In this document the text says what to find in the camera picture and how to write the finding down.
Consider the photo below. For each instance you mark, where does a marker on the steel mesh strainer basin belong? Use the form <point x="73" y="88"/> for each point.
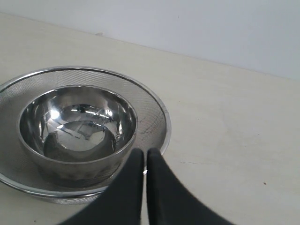
<point x="16" y="168"/>

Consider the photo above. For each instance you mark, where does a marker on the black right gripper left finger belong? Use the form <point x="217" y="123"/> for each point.
<point x="121" y="202"/>

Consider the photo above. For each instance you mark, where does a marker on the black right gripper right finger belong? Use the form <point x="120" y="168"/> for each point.
<point x="169" y="202"/>

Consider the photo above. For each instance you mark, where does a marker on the small stainless steel bowl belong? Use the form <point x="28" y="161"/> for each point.
<point x="77" y="135"/>

